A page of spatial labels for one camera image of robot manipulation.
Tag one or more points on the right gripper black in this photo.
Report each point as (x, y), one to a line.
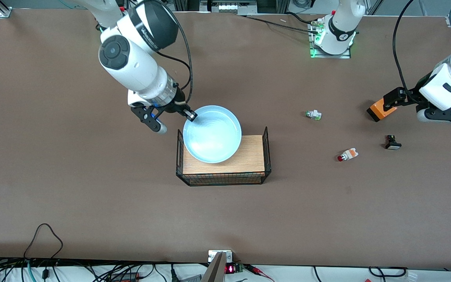
(179, 104)

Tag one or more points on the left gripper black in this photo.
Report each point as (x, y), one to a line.
(410, 96)

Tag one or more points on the light blue round plate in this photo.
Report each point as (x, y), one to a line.
(213, 135)

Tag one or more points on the red push button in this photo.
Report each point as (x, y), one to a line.
(347, 154)

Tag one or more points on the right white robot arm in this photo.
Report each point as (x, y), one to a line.
(131, 66)

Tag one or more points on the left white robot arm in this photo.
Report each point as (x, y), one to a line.
(446, 88)

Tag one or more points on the black push button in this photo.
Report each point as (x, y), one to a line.
(392, 144)

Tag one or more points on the green push button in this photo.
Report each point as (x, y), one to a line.
(314, 115)

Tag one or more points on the wooden board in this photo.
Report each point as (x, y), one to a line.
(249, 160)

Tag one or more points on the small red LED display board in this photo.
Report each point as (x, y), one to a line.
(231, 268)

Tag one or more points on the grey flat bar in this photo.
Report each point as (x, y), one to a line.
(214, 272)

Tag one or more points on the red clip lead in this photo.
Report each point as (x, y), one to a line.
(258, 271)

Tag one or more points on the black power adapter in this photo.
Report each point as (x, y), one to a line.
(125, 277)

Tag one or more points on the aluminium profile corner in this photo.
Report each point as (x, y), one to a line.
(2, 9)

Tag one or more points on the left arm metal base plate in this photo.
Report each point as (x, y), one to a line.
(314, 53)

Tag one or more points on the silver metal bracket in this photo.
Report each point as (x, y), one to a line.
(213, 255)

